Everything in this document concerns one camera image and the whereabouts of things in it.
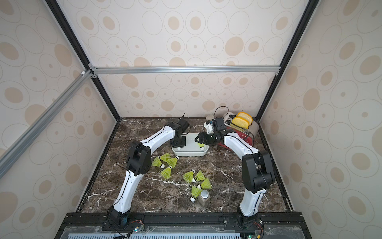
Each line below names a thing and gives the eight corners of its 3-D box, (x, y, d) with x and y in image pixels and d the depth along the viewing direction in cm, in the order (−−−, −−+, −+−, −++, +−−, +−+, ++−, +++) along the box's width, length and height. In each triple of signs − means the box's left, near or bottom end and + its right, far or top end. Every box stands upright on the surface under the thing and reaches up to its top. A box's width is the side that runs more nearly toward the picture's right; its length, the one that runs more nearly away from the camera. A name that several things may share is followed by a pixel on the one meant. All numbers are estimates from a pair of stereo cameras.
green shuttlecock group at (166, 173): (161, 178, 90) (160, 176, 88) (162, 167, 95) (161, 165, 93) (170, 178, 90) (170, 176, 88) (171, 167, 95) (171, 165, 93)
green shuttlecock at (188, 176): (183, 180, 90) (182, 177, 86) (187, 170, 94) (186, 166, 90) (191, 183, 89) (191, 180, 85) (194, 172, 93) (194, 169, 89)
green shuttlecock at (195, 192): (187, 199, 83) (187, 196, 79) (192, 188, 87) (192, 185, 83) (197, 203, 81) (197, 200, 78) (201, 191, 85) (201, 188, 82)
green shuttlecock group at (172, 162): (166, 164, 96) (165, 162, 94) (171, 156, 100) (170, 153, 98) (174, 167, 95) (173, 165, 92) (178, 158, 99) (178, 156, 96)
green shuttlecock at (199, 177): (192, 180, 89) (192, 177, 86) (199, 173, 92) (200, 170, 89) (198, 186, 87) (198, 183, 83) (205, 178, 90) (206, 175, 87)
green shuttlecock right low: (193, 189, 86) (193, 186, 83) (193, 181, 89) (193, 178, 86) (210, 189, 86) (211, 186, 83) (210, 181, 89) (211, 178, 86)
